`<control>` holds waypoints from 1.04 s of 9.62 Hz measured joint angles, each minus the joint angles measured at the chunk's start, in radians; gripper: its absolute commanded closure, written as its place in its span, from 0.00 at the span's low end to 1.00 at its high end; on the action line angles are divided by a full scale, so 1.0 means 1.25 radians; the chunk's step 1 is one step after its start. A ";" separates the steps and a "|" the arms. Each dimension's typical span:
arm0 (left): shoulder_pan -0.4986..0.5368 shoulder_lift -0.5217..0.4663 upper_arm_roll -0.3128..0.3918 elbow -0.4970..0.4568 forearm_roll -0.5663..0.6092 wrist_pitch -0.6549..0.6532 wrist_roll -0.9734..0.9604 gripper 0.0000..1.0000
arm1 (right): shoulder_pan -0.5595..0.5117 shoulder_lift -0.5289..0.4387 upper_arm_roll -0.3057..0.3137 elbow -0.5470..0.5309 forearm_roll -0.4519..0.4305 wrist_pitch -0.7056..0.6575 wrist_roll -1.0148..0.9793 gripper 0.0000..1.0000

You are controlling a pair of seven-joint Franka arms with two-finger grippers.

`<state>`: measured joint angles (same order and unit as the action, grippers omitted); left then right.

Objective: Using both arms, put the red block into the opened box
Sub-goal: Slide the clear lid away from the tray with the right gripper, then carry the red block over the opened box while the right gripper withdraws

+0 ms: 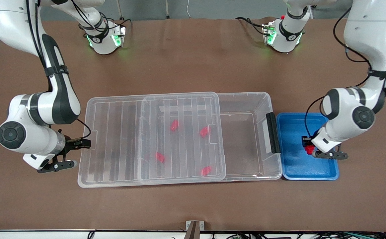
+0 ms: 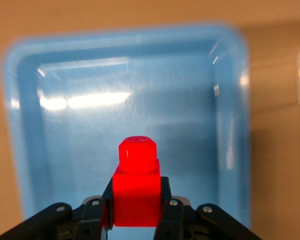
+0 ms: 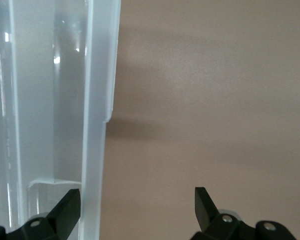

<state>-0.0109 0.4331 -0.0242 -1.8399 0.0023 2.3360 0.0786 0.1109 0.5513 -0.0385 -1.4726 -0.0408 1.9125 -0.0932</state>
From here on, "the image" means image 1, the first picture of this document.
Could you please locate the clear ribbed plastic lid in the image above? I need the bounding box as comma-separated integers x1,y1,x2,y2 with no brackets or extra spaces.
77,92,227,189

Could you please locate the clear plastic storage box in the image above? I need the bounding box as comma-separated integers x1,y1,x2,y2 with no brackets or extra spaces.
130,91,283,182

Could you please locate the blue plastic tray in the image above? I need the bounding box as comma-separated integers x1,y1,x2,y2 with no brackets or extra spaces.
275,112,340,181

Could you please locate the brown table cover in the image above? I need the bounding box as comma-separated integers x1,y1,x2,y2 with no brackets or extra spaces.
0,18,386,232

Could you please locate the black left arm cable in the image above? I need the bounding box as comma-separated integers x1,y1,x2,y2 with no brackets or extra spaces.
303,7,372,138

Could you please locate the black box latch handle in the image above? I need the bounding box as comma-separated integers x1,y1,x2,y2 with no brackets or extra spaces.
266,112,281,154

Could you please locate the floor cable bundle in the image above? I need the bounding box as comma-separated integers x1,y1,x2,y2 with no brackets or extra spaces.
209,231,386,239

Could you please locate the black right base cable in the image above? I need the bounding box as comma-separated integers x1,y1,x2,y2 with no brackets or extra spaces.
103,18,132,27

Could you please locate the black base cable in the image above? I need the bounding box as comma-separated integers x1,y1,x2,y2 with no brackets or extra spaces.
235,17,267,36
103,18,132,27

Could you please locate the black left base cable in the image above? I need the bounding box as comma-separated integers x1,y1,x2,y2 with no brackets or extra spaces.
235,17,267,36

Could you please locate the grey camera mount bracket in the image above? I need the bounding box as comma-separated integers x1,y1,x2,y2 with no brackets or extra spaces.
186,220,205,239

